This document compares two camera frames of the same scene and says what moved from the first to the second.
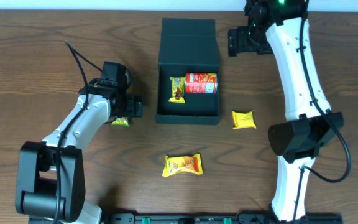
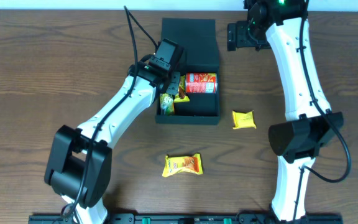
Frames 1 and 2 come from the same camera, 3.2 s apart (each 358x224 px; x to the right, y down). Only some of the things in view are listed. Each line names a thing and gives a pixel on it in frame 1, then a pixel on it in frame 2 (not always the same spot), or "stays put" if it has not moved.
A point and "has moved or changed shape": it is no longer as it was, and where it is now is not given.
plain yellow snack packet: [243, 120] stays put
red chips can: [201, 83] stays put
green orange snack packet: [121, 121] has moved or changed shape
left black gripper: [136, 107] → [173, 83]
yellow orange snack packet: [192, 163] stays put
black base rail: [195, 218] stays put
